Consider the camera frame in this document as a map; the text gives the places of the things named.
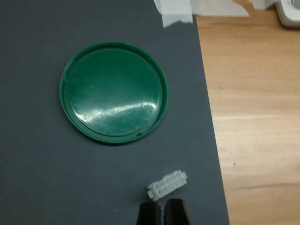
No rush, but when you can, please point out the small white plastic terminal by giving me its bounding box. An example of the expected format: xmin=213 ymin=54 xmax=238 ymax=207
xmin=147 ymin=170 xmax=188 ymax=202

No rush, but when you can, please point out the round green lid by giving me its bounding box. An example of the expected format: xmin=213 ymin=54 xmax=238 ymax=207
xmin=59 ymin=41 xmax=169 ymax=145

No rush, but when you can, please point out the dark grey mat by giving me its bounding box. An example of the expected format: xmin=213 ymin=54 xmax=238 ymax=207
xmin=0 ymin=0 xmax=232 ymax=225

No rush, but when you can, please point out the white tape patch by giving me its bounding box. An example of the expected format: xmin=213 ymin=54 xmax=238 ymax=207
xmin=153 ymin=0 xmax=268 ymax=29

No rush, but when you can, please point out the white plastic device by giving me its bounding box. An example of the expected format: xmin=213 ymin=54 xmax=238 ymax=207
xmin=274 ymin=0 xmax=300 ymax=30

